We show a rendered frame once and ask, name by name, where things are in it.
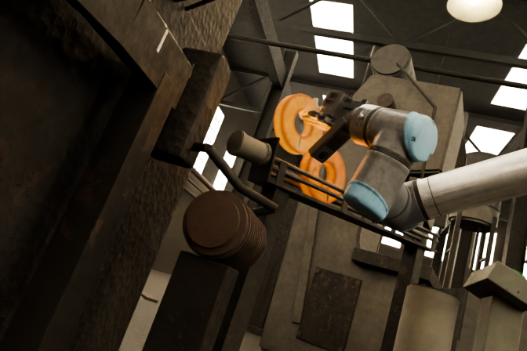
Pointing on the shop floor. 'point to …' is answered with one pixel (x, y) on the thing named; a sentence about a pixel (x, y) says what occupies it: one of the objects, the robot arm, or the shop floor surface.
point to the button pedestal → (498, 307)
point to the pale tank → (480, 220)
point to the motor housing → (206, 272)
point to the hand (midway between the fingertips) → (302, 117)
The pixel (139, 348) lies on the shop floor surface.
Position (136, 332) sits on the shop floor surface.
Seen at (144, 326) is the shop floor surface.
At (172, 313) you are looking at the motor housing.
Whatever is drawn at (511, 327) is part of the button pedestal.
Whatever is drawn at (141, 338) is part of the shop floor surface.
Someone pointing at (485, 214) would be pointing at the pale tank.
